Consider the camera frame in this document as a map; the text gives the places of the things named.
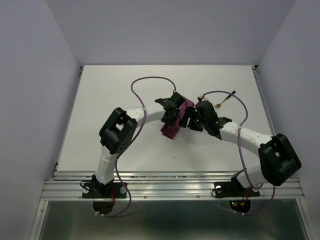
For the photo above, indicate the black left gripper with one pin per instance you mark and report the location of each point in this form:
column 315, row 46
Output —
column 172, row 122

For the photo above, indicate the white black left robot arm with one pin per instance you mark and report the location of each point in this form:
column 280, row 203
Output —
column 117, row 134

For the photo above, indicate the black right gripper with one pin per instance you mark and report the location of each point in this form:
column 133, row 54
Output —
column 189, row 112

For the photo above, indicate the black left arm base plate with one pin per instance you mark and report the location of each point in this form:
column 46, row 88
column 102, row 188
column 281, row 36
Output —
column 115, row 190

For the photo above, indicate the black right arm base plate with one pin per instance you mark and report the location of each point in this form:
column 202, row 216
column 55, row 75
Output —
column 229, row 189

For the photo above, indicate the aluminium left side rail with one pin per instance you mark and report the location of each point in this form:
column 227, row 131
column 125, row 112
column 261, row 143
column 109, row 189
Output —
column 66, row 119

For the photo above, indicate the purple cloth napkin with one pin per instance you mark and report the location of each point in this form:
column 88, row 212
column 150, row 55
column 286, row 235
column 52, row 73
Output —
column 172, row 132

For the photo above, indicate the aluminium rail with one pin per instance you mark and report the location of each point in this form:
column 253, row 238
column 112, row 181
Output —
column 66, row 119
column 263, row 100

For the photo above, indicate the aluminium right side rail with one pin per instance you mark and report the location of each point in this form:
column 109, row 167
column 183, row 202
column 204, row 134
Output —
column 263, row 100

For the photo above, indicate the aluminium front rail frame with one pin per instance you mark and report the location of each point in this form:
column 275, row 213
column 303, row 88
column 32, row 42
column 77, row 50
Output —
column 143, row 185

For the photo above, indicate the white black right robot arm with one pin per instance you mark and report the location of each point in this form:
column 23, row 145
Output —
column 278, row 160

